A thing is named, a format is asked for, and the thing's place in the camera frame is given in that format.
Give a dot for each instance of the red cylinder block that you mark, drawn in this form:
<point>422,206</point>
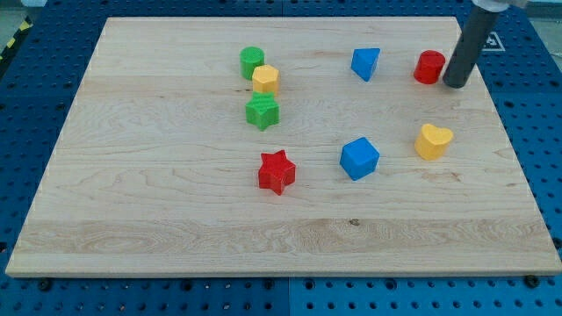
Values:
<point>429,67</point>

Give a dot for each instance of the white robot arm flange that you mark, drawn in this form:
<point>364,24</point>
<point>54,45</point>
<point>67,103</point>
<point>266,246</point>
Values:
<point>497,6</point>

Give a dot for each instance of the yellow hexagon block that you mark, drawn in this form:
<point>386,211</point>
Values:
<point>265,79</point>

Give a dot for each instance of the red star block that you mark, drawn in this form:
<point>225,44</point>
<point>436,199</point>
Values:
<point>276,172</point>

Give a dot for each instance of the green star block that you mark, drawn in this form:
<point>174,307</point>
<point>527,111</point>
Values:
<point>262,110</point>

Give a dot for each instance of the blue cube block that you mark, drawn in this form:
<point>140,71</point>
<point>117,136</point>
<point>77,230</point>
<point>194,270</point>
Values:
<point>359,158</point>

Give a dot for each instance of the light wooden board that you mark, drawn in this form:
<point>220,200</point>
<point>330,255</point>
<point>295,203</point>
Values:
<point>155,171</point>

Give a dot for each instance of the green cylinder block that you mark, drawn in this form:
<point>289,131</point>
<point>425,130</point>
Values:
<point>250,58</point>

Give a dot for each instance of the blue triangle block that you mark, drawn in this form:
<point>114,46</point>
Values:
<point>364,62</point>

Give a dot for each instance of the yellow heart block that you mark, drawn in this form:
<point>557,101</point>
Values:
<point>432,141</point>

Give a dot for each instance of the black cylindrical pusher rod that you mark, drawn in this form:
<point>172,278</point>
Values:
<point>469,46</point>

